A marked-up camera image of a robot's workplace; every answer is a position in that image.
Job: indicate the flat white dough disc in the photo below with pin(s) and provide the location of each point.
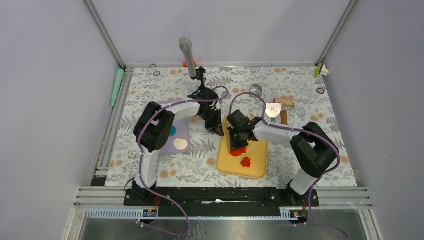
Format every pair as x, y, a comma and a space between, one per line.
180, 144

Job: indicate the red dough scrap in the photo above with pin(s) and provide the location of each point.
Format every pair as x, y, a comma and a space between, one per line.
246, 162

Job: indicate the grey microphone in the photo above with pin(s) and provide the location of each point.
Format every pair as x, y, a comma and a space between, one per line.
185, 45

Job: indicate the red dough ball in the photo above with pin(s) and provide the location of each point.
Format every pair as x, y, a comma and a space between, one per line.
238, 152

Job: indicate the white corner clip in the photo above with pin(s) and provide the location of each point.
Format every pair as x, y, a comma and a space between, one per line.
321, 71

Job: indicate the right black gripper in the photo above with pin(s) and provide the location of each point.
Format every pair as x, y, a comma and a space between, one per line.
234, 145

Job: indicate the purple tray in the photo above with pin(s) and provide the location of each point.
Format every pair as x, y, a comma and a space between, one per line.
179, 136

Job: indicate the wooden dough roller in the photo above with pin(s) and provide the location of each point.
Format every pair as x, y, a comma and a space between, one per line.
285, 102

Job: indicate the black mini tripod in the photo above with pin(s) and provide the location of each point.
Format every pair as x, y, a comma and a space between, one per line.
200, 81

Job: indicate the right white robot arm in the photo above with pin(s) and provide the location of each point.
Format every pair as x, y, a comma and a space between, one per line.
314, 150

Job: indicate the yellow tray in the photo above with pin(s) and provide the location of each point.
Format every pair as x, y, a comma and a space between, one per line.
256, 150

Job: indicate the metal dough scraper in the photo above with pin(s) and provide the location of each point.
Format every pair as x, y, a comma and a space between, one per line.
274, 110

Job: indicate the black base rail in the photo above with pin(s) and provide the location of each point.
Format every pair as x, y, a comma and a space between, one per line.
218, 201

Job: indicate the flat blue dough disc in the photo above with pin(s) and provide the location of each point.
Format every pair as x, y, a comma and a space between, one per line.
173, 131

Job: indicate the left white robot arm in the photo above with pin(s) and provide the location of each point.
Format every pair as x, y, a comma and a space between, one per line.
154, 126

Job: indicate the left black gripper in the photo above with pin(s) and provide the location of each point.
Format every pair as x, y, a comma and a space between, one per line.
216, 126

